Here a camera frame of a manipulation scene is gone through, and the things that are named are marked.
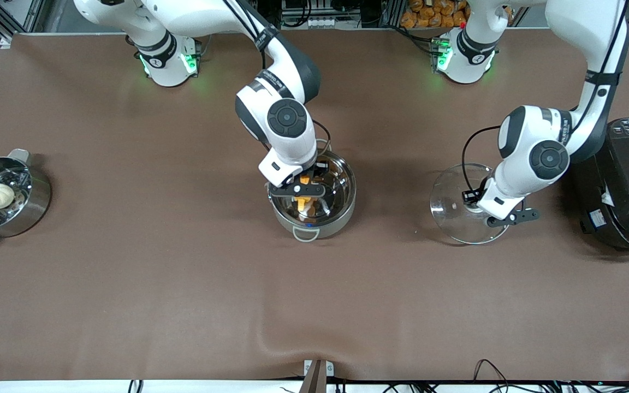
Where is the glass pot lid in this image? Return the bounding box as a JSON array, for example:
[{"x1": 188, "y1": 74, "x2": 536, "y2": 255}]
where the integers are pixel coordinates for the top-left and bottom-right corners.
[{"x1": 429, "y1": 163, "x2": 512, "y2": 245}]

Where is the yellow corn cob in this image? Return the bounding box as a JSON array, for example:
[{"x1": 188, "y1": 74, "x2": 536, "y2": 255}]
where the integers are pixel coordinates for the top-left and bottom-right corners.
[{"x1": 294, "y1": 175, "x2": 316, "y2": 217}]

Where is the stainless steel steamer pot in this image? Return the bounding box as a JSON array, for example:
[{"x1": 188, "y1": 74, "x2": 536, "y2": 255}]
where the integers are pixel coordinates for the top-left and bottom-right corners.
[{"x1": 0, "y1": 148, "x2": 52, "y2": 247}]

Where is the brown table cloth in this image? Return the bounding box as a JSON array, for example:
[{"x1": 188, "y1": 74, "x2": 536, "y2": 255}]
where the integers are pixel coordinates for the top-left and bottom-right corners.
[{"x1": 0, "y1": 27, "x2": 629, "y2": 383}]

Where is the black rice cooker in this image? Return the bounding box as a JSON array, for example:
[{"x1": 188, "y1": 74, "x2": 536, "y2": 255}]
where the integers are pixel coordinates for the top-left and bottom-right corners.
[{"x1": 569, "y1": 116, "x2": 629, "y2": 258}]

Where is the bag of orange buns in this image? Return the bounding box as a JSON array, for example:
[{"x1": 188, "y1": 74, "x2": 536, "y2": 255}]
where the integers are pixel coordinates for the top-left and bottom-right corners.
[{"x1": 400, "y1": 0, "x2": 468, "y2": 29}]

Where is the black right camera mount plate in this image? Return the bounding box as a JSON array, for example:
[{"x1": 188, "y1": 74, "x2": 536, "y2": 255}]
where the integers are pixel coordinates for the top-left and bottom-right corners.
[{"x1": 269, "y1": 183, "x2": 327, "y2": 199}]

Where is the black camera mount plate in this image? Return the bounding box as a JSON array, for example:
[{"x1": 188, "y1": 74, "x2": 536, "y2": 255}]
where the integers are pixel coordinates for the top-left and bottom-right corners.
[
  {"x1": 269, "y1": 183, "x2": 327, "y2": 199},
  {"x1": 486, "y1": 208, "x2": 541, "y2": 228}
]

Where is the black left camera mount plate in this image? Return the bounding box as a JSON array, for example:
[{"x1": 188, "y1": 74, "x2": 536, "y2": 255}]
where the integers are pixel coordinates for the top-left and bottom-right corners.
[{"x1": 486, "y1": 208, "x2": 541, "y2": 228}]

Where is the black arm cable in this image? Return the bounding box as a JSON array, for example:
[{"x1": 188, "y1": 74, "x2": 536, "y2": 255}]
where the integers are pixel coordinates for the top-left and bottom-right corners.
[
  {"x1": 460, "y1": 0, "x2": 629, "y2": 200},
  {"x1": 224, "y1": 0, "x2": 333, "y2": 151}
]

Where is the black looped floor cable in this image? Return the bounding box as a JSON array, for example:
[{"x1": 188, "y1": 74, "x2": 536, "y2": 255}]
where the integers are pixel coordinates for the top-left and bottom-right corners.
[{"x1": 473, "y1": 359, "x2": 513, "y2": 384}]

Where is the metal table clamp bracket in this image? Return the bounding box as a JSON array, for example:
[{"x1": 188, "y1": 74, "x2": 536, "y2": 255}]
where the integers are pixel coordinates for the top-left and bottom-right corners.
[{"x1": 299, "y1": 359, "x2": 335, "y2": 393}]

